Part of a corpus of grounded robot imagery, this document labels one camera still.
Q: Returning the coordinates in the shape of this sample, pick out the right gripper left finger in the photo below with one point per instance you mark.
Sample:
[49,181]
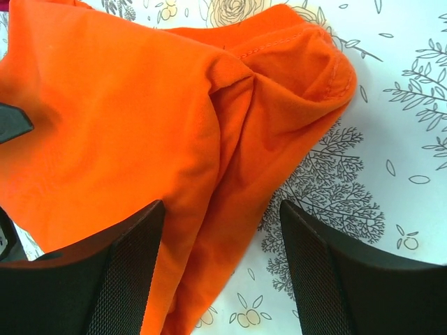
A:
[98,285]

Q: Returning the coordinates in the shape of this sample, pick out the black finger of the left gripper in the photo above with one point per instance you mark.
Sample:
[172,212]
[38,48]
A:
[14,123]

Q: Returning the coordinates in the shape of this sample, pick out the folded magenta t shirt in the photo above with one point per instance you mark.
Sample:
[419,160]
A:
[4,5]

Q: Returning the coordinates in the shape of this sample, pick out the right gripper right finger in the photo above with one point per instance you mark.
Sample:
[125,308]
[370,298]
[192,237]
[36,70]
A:
[344,286]

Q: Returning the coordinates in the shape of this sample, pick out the floral patterned table mat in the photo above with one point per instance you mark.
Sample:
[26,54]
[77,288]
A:
[380,173]

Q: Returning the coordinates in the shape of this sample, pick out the orange t shirt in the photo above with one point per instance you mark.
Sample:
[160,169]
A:
[211,121]

